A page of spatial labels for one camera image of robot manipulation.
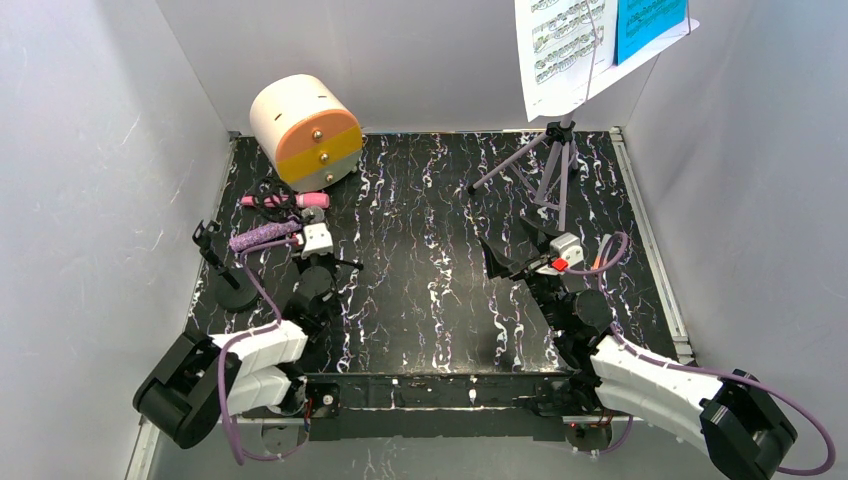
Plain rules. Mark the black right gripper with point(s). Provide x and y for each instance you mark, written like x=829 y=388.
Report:
x=527 y=267

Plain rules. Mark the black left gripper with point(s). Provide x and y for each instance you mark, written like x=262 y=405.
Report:
x=308 y=259

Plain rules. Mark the silver mesh studio microphone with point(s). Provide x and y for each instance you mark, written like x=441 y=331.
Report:
x=274 y=231

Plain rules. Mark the pink microphone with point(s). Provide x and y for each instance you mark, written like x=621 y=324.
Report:
x=303 y=200

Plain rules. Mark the lilac music stand tripod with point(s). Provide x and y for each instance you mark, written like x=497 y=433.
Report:
x=552 y=189

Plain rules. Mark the black round-base mic stand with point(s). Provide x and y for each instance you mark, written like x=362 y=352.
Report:
x=232 y=290

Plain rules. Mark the white sheet music page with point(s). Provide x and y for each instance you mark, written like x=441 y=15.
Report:
x=566 y=52

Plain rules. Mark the black tripod microphone stand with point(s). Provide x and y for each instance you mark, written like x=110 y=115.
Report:
x=274 y=186

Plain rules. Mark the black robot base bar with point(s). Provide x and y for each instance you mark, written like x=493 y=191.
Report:
x=543 y=406

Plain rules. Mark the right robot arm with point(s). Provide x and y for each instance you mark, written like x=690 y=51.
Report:
x=739 y=427

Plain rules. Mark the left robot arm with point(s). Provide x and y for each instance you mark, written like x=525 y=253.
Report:
x=201 y=377

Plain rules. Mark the orange grey marker pen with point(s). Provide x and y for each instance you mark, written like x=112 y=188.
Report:
x=603 y=247

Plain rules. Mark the round pastel drawer cabinet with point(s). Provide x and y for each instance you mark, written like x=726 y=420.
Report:
x=311 y=139

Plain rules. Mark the blue sheet music page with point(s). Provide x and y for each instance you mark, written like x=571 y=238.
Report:
x=641 y=21

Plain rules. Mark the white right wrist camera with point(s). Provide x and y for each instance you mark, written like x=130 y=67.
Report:
x=565 y=251

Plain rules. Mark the aluminium rail right edge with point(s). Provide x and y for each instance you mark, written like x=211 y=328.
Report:
x=646 y=218

